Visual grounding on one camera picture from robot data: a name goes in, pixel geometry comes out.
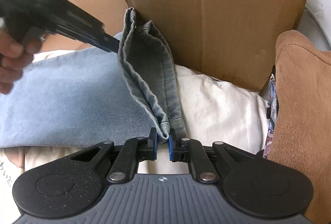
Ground blue-grey denim pants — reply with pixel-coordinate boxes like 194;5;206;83
1;8;186;148

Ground person's left hand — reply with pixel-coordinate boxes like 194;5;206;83
1;29;42;95

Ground black white patterned blanket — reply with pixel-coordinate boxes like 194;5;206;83
263;73;278;158

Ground brown suede cushion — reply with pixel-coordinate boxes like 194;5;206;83
268;30;330;223

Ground brown cardboard sheet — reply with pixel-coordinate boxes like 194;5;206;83
36;0;311;93

